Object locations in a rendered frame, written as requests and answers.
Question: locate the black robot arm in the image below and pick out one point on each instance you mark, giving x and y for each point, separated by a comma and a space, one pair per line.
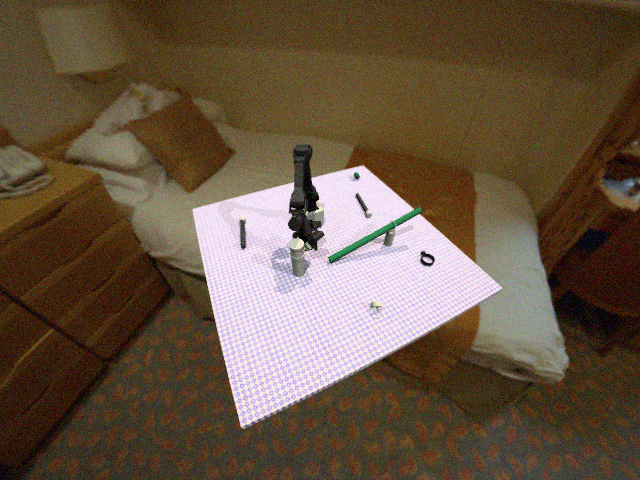
304, 195

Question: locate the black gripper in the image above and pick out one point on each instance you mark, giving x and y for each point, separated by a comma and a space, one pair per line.
305, 233

